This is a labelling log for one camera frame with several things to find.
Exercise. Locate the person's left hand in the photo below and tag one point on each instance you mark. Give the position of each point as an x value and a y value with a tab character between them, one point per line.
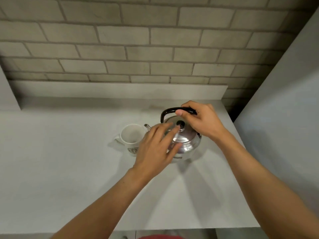
152	156

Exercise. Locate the person's right hand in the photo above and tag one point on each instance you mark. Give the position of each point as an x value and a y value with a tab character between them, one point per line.
208	121

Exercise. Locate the person's right thumb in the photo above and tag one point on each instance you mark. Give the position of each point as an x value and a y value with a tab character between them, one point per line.
182	112

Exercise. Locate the person's left thumb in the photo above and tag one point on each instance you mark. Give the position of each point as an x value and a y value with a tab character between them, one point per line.
175	150

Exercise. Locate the person's left forearm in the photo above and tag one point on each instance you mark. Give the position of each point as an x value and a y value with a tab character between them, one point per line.
104	209

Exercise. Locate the person's right forearm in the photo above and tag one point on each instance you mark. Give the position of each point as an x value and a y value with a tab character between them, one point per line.
261	186

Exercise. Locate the silver kettle lid, black knob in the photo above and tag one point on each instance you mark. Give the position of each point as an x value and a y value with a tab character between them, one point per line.
183	135

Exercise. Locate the white ceramic cup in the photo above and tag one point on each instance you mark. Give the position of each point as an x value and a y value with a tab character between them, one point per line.
130	136

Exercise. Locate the person's red garment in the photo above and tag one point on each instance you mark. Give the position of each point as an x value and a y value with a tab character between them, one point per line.
162	237

